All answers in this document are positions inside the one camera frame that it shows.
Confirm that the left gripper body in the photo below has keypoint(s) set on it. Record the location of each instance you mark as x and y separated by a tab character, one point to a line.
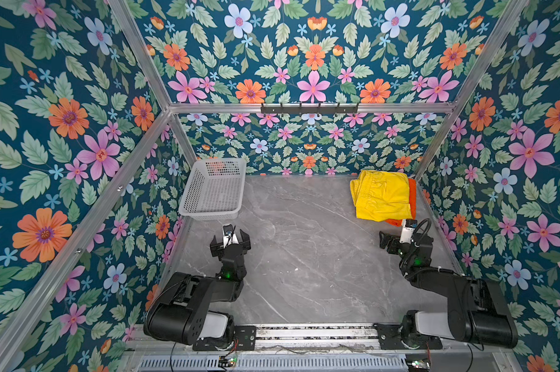
242	246

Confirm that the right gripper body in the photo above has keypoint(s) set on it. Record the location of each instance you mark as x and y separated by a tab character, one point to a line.
396	247

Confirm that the yellow shorts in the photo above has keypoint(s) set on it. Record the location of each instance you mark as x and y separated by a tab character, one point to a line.
380	195

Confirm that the orange shorts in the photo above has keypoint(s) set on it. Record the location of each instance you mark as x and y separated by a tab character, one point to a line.
412	205

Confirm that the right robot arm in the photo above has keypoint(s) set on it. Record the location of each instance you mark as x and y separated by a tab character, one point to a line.
476	312

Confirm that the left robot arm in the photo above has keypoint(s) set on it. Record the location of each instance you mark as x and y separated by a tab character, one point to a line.
181	313

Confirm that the white plastic basket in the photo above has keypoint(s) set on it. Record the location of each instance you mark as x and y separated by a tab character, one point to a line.
214	190

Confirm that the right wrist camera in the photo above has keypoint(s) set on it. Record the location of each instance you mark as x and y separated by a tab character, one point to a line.
408	228

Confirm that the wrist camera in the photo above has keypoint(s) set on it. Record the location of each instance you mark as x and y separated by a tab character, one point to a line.
228	234
408	228

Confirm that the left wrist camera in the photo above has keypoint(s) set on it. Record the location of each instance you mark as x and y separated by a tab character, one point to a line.
228	234

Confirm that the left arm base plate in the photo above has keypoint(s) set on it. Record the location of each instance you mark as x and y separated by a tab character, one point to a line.
241	338

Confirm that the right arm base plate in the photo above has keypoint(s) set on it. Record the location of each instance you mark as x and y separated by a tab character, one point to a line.
397	337

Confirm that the aluminium mounting rail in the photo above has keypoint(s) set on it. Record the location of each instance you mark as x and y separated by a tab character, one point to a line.
308	338

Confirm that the white vented cable duct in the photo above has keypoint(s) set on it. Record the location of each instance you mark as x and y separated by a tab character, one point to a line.
275	362

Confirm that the black hook rail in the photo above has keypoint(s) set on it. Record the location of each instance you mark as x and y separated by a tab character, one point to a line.
314	108

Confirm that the aluminium frame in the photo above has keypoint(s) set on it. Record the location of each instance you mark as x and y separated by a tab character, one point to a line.
93	152

